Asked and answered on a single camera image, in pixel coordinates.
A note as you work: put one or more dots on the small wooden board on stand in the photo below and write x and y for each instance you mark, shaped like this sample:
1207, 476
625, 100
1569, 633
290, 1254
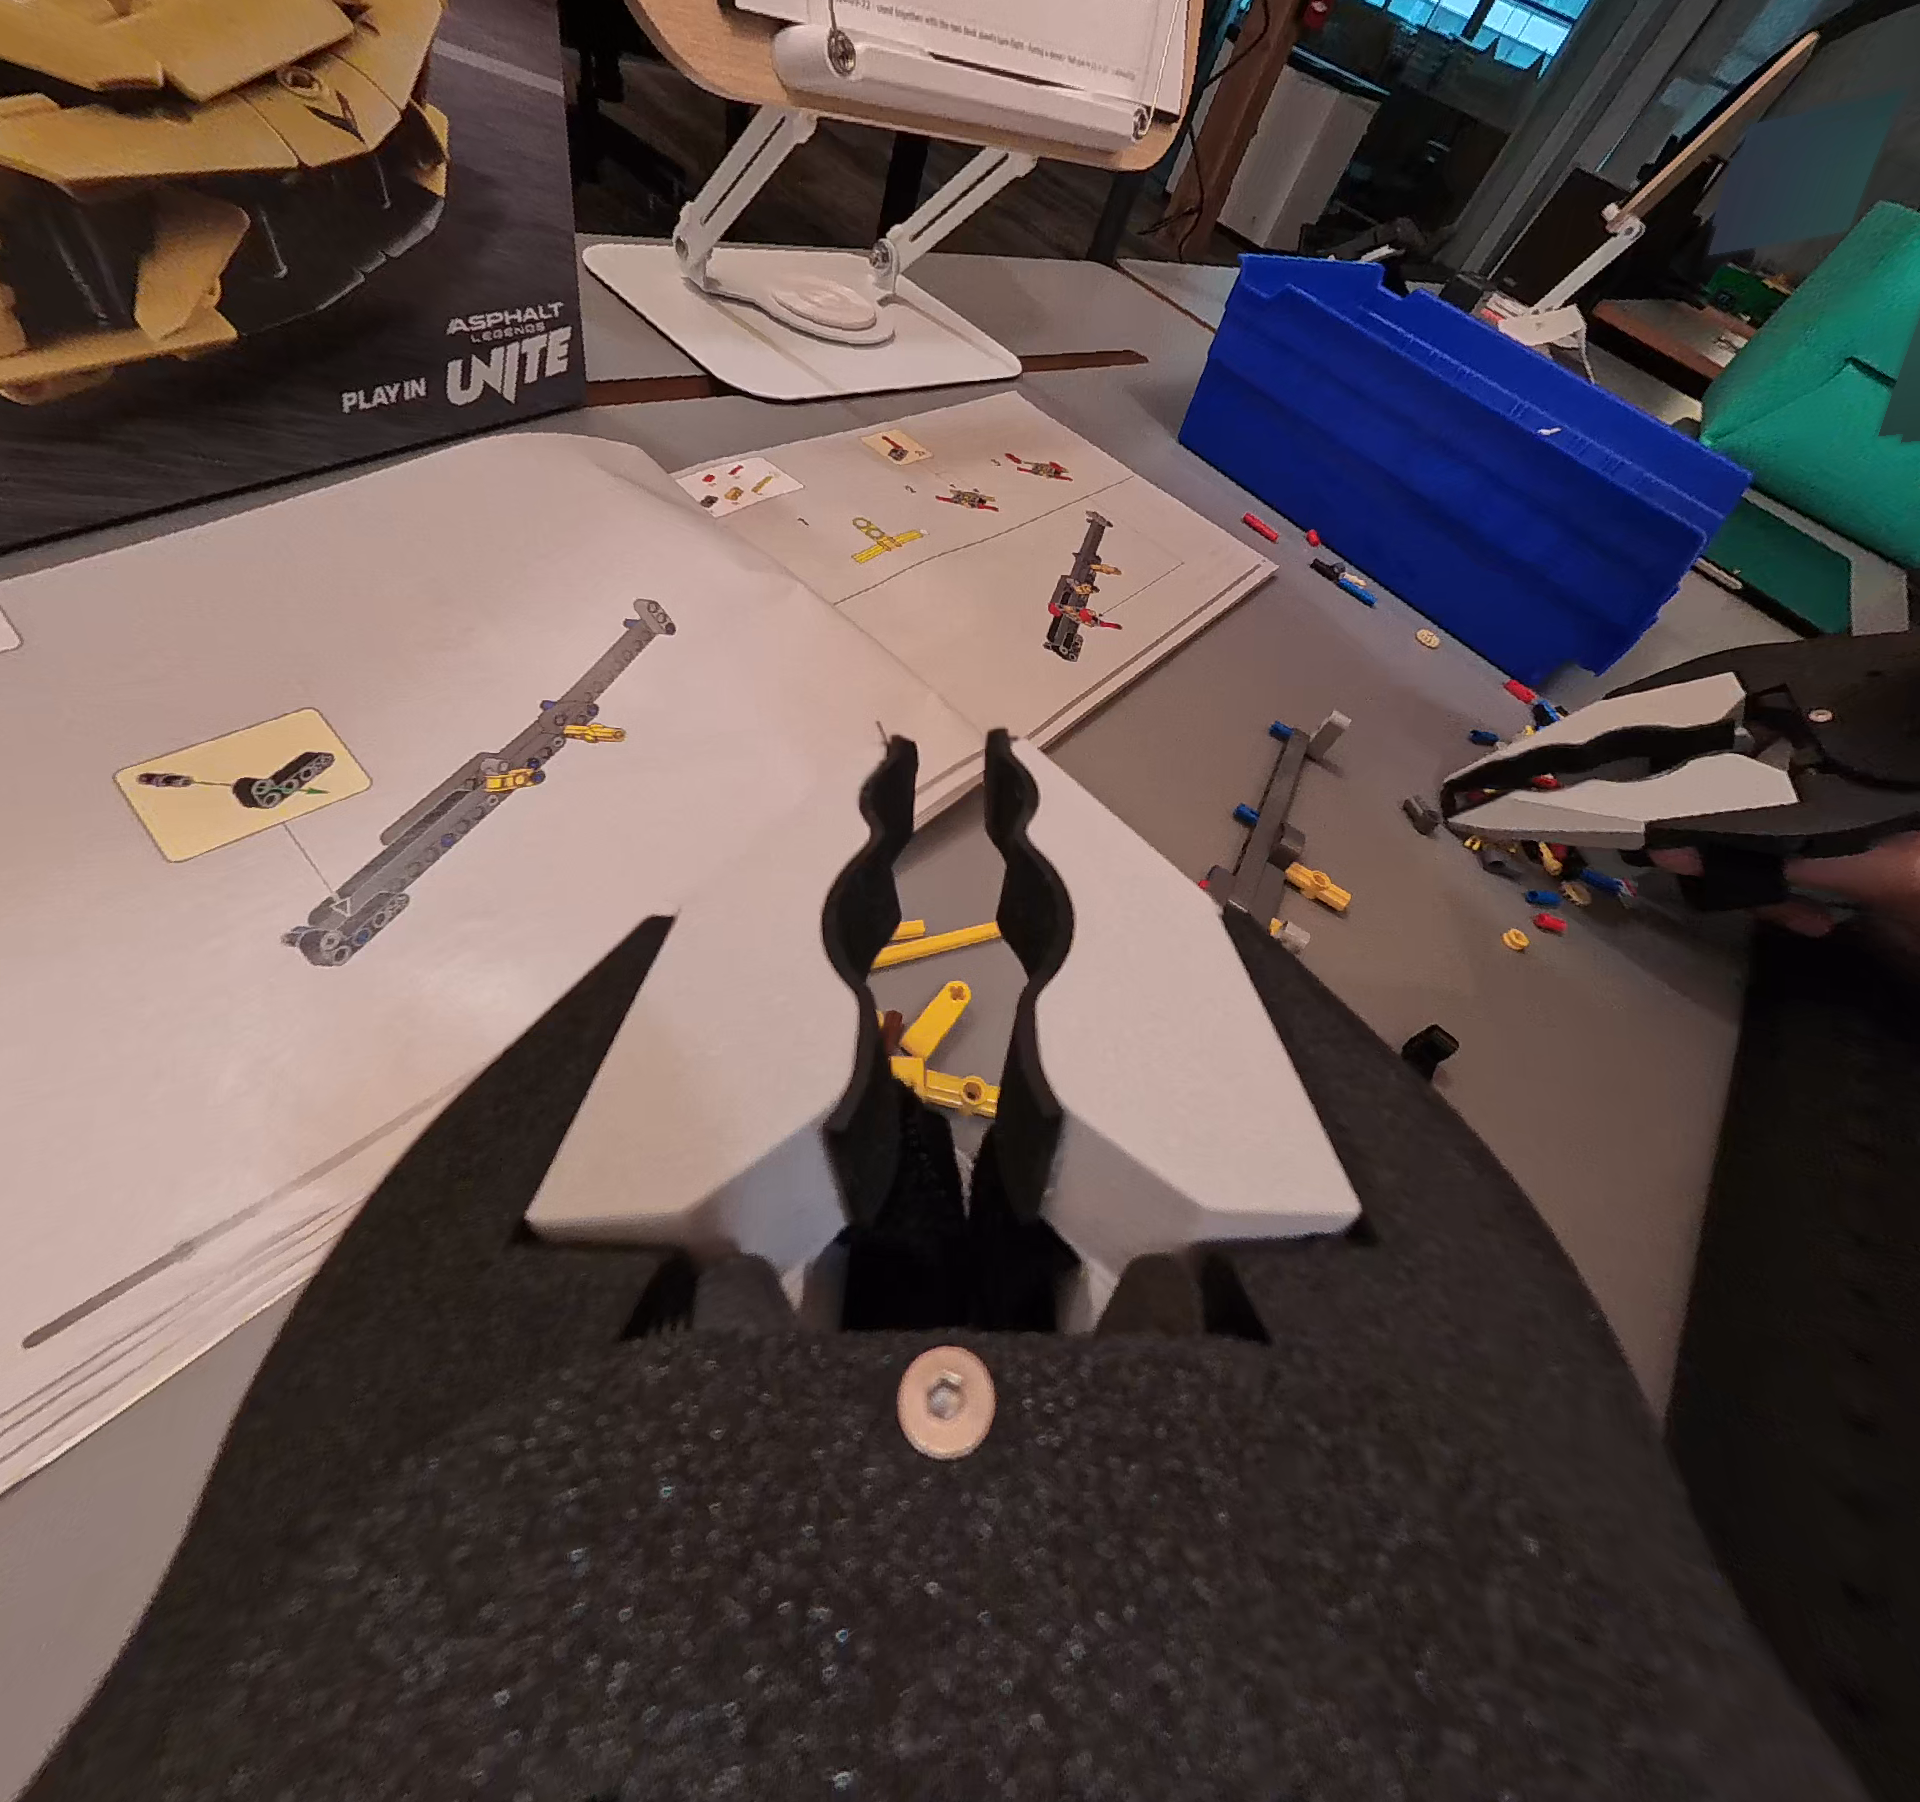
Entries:
1619, 228

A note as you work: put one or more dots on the lego set box with yellow car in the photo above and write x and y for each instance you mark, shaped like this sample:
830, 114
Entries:
225, 182

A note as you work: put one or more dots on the blue plastic bin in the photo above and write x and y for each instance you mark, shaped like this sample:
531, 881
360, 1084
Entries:
1426, 513

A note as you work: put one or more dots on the white document stand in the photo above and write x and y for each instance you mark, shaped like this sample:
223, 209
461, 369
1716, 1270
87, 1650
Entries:
841, 334

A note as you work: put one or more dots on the cluster of yellow lego pieces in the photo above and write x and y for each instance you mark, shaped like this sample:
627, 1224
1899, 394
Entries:
930, 1023

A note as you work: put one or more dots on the long grey lego beam assembly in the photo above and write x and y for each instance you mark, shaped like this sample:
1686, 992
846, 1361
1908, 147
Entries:
1275, 828

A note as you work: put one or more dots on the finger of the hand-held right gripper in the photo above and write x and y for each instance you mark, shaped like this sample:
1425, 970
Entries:
1637, 722
1651, 796

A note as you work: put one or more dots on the wooden post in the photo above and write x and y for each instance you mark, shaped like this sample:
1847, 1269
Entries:
1246, 63

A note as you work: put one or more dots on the small black lego connector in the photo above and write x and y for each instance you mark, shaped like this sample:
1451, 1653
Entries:
1431, 1051

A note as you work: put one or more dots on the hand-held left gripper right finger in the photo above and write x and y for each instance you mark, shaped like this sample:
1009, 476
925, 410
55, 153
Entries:
1185, 1081

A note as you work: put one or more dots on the pile of small colourful lego pieces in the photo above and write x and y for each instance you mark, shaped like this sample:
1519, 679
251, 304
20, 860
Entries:
1544, 842

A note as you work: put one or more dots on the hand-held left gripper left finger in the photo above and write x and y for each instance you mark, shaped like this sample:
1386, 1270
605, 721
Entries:
706, 1081

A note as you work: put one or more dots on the instruction booklet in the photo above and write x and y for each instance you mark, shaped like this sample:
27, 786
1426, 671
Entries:
449, 857

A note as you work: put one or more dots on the black perforated board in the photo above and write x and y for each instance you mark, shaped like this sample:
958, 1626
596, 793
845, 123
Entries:
1800, 1308

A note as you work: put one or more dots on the teal felt bag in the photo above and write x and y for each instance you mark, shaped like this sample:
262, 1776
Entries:
1814, 409

